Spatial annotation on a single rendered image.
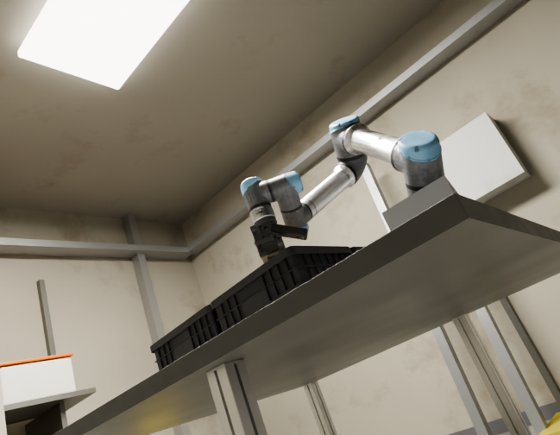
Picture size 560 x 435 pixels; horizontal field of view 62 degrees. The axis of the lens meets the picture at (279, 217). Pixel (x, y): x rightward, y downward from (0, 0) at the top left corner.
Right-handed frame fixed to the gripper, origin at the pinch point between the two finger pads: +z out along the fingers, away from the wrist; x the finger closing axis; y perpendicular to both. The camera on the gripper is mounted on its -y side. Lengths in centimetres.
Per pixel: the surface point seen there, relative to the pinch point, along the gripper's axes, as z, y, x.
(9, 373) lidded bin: -43, 170, -129
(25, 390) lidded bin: -32, 166, -135
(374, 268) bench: 22, -10, 68
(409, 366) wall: 31, -59, -225
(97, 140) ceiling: -192, 96, -149
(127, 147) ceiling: -192, 81, -170
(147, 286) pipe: -115, 122, -270
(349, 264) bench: 19, -7, 66
